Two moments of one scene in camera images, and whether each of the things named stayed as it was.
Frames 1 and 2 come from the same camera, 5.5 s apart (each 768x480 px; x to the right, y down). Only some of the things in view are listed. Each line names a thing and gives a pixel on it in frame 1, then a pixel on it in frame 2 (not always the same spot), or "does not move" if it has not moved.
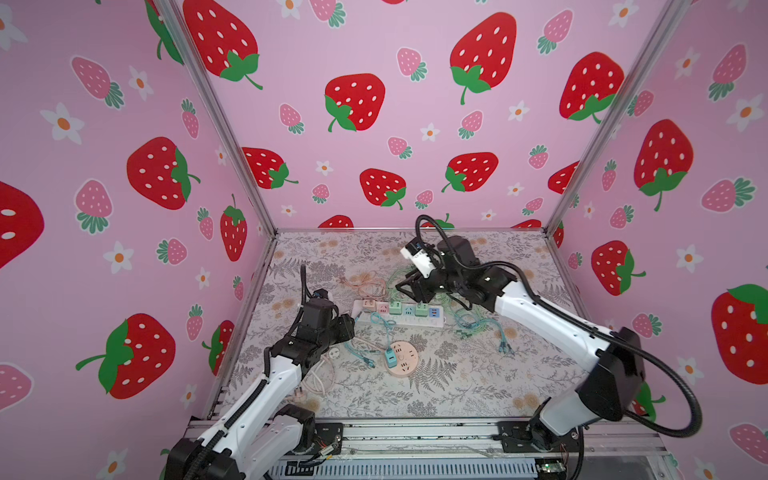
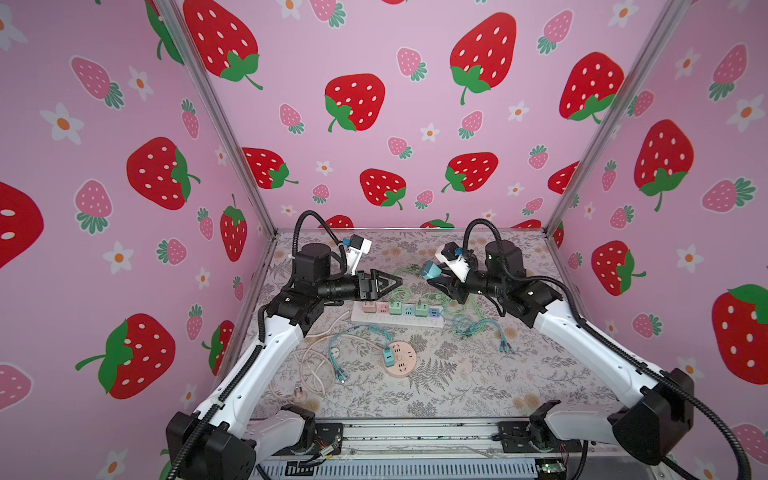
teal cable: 375,317 -> 340,373
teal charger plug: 390,357 does not move
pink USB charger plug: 369,305 does not move
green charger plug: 421,309 does not move
